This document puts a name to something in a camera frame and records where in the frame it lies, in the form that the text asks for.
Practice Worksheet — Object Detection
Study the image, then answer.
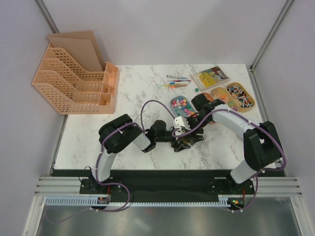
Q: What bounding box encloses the orange pen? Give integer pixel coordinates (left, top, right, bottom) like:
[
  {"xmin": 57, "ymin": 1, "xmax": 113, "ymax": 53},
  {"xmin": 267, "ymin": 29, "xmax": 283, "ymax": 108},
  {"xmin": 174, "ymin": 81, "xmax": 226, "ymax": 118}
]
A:
[{"xmin": 162, "ymin": 84, "xmax": 188, "ymax": 89}]

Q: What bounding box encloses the white slotted cable duct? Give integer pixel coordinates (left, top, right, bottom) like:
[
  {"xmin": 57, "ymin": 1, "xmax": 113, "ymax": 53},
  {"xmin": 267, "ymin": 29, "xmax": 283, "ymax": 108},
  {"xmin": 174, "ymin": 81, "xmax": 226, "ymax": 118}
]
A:
[{"xmin": 45, "ymin": 196, "xmax": 244, "ymax": 207}]

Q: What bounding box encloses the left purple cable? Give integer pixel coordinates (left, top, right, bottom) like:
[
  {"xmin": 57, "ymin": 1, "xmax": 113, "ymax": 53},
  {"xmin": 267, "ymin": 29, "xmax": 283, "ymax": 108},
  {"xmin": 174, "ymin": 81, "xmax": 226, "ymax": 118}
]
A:
[{"xmin": 45, "ymin": 99, "xmax": 176, "ymax": 224}]

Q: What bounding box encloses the pink patterned pen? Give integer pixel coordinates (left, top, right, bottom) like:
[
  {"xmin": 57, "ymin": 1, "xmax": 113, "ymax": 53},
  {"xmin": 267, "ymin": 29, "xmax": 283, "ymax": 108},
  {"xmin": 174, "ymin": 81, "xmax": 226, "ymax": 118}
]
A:
[{"xmin": 170, "ymin": 79, "xmax": 191, "ymax": 84}]

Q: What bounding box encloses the peach tray of popsicle candies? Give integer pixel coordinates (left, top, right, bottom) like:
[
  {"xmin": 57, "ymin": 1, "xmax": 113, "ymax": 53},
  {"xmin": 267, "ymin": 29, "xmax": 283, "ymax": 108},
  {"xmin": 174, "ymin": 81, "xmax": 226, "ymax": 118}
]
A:
[{"xmin": 202, "ymin": 92, "xmax": 213, "ymax": 100}]

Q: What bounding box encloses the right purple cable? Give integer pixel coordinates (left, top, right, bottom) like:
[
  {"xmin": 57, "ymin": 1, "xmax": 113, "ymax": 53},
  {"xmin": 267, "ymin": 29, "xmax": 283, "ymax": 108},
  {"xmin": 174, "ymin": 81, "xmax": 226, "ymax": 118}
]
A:
[{"xmin": 171, "ymin": 109, "xmax": 287, "ymax": 213}]

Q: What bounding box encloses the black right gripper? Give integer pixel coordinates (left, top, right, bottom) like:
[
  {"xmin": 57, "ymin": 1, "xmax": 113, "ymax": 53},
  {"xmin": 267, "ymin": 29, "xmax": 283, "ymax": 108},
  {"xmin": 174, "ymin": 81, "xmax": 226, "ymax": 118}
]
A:
[{"xmin": 184, "ymin": 115, "xmax": 211, "ymax": 143}]

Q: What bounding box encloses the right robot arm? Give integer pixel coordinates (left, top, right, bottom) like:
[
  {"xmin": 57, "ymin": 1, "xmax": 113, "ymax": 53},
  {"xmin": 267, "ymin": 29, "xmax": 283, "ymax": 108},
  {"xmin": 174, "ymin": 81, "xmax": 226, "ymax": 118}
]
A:
[{"xmin": 188, "ymin": 94, "xmax": 284, "ymax": 194}]

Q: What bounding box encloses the peach desk organizer rack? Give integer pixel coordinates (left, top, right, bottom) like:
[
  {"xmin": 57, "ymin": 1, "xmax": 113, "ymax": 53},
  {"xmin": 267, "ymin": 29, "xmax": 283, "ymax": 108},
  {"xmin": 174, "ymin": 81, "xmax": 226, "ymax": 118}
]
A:
[{"xmin": 32, "ymin": 30, "xmax": 120, "ymax": 115}]

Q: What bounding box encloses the tan tray of lollipops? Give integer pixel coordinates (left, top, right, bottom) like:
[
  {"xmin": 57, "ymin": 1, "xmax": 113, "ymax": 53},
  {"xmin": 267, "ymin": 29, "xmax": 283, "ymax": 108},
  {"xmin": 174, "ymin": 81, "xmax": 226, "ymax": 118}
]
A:
[{"xmin": 226, "ymin": 82, "xmax": 255, "ymax": 113}]

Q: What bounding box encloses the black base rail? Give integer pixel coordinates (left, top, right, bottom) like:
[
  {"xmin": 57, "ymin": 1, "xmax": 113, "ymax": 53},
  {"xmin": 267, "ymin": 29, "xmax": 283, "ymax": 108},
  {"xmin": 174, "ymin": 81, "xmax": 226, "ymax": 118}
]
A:
[{"xmin": 50, "ymin": 168, "xmax": 271, "ymax": 204}]

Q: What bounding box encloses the blue tray of solid candies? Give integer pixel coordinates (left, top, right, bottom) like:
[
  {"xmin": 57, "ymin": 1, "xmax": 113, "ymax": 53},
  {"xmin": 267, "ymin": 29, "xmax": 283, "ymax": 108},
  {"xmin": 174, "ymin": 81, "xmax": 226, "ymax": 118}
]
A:
[{"xmin": 170, "ymin": 96, "xmax": 197, "ymax": 118}]

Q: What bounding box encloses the purple cable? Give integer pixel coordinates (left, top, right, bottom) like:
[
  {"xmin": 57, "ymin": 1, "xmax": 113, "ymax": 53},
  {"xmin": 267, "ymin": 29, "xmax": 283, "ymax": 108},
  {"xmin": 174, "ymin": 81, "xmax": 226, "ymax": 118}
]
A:
[
  {"xmin": 171, "ymin": 109, "xmax": 287, "ymax": 213},
  {"xmin": 45, "ymin": 99, "xmax": 176, "ymax": 224}
]

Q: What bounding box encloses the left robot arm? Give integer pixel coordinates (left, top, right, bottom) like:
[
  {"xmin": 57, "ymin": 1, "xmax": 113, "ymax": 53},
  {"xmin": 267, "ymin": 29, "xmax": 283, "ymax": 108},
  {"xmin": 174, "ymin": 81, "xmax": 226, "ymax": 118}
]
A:
[{"xmin": 91, "ymin": 114, "xmax": 190, "ymax": 193}]

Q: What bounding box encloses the beige tray of star gummies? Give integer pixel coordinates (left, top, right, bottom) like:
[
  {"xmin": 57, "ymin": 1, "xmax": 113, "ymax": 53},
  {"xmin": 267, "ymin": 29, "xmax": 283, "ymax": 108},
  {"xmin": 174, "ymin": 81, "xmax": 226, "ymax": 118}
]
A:
[{"xmin": 210, "ymin": 87, "xmax": 239, "ymax": 111}]

